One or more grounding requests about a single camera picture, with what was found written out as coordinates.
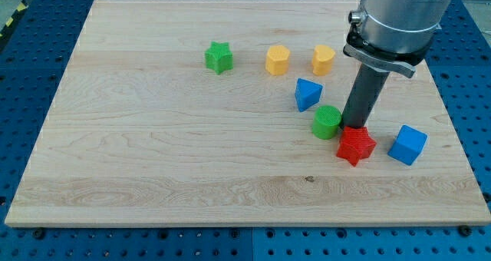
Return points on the green cylinder block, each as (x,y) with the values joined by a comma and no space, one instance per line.
(326,122)

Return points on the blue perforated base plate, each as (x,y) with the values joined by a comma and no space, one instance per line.
(32,63)

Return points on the yellow heart block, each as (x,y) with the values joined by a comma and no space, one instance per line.
(322,60)

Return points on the wooden board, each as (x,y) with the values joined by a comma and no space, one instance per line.
(142,134)

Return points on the green star block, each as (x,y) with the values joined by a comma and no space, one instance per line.
(218,57)

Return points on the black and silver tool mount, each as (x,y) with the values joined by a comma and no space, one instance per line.
(401,63)

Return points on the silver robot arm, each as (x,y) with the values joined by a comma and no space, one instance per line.
(386,36)

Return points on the red star block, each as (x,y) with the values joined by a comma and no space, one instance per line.
(355,144)

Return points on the yellow pentagon block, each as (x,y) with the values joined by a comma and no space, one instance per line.
(277,60)

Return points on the blue triangle block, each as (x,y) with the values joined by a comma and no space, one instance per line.
(307,93)

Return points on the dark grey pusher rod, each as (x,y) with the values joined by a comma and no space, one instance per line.
(364,94)

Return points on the blue cube block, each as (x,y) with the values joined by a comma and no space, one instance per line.
(408,145)

